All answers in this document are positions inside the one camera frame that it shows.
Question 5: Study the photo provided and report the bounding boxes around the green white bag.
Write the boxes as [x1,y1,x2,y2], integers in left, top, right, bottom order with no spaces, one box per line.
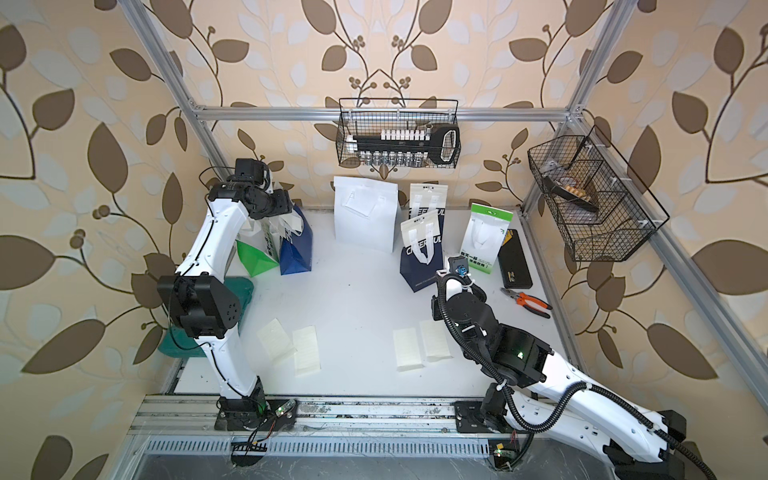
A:
[460,203,514,274]
[236,219,280,277]

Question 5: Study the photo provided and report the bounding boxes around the large white paper bag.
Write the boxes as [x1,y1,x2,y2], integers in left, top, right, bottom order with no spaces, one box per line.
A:
[333,176,400,253]

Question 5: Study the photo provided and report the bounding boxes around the navy bag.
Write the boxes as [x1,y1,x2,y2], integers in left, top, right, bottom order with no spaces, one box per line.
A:
[400,210,444,292]
[409,183,448,230]

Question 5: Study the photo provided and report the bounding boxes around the back wire basket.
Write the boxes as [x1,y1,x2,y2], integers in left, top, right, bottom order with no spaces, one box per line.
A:
[336,96,461,170]

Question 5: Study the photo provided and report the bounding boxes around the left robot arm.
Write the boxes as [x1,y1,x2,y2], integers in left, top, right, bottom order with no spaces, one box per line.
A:
[157,182,293,400]

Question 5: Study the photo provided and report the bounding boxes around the aluminium frame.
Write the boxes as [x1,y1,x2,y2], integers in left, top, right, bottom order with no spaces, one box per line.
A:
[119,1,767,406]

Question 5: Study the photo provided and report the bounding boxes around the right wire basket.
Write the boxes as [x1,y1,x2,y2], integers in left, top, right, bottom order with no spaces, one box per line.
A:
[527,126,670,262]

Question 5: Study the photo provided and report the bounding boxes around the orange handled pliers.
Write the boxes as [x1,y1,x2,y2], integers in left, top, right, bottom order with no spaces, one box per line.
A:
[501,288,552,319]

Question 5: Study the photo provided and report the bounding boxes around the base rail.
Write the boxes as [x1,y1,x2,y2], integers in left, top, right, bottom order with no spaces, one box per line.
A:
[109,395,511,479]

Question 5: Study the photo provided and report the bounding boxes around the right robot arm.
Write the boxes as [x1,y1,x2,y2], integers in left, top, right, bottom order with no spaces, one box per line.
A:
[432,271,686,479]

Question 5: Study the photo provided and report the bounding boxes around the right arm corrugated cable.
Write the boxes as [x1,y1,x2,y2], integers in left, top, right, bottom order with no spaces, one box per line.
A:
[434,275,718,480]

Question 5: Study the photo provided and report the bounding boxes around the black box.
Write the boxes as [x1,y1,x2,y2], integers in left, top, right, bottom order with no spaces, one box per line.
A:
[497,229,533,290]

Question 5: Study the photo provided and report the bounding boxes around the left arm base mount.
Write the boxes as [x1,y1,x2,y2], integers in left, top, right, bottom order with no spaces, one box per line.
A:
[214,390,298,468]

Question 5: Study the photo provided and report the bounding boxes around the navy bag rear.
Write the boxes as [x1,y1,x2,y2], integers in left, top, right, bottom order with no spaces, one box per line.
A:
[409,183,448,230]

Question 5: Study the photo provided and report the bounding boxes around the black socket set holder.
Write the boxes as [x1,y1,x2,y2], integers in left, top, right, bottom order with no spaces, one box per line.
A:
[342,123,461,165]

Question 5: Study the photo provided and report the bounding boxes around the blue white Cheerful bag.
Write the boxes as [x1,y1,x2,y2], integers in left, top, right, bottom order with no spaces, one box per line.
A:
[270,205,313,275]

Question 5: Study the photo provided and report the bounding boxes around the green tool case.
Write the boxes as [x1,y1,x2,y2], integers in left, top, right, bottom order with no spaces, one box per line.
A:
[160,277,254,358]

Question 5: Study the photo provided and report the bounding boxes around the wire basket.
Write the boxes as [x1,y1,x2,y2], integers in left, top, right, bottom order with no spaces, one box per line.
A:
[336,96,461,170]
[527,126,670,262]

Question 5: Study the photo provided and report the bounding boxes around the dark tool in basket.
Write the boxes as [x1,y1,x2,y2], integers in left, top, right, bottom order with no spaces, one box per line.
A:
[543,176,599,213]

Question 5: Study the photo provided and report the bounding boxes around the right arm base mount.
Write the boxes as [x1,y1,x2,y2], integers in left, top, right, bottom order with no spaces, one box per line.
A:
[451,383,539,472]

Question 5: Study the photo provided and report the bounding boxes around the navy bag front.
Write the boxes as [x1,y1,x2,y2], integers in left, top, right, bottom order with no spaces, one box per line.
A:
[400,210,444,292]

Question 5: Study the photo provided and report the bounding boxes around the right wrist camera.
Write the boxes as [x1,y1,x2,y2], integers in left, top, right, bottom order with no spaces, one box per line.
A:
[446,255,472,285]

